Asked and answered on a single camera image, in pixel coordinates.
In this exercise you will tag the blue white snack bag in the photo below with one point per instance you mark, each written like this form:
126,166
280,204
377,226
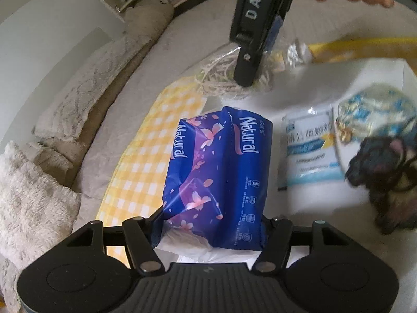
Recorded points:
374,114

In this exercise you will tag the yellow checked mat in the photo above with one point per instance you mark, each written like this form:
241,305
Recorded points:
143,156

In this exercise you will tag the beige plush cushion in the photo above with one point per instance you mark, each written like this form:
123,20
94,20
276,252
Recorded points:
150,19

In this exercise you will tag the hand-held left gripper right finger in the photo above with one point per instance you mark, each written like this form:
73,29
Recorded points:
280,234

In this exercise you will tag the grey bed sheet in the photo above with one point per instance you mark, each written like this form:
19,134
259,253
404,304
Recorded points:
182,42

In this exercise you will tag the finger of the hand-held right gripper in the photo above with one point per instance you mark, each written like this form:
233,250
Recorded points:
247,65
274,32

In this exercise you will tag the fluffy cream pillow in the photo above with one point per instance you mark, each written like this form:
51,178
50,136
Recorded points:
32,208

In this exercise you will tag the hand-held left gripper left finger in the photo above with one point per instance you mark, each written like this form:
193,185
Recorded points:
138,234

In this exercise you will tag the white packet with blue print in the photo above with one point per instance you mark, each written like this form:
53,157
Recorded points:
309,150

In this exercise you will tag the blue floral tissue pack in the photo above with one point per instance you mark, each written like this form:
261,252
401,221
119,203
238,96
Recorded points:
221,169

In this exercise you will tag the dark floral cloth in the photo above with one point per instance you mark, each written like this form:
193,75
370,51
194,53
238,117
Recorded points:
387,189

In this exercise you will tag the beige patterned pillow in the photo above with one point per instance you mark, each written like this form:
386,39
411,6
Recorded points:
94,78

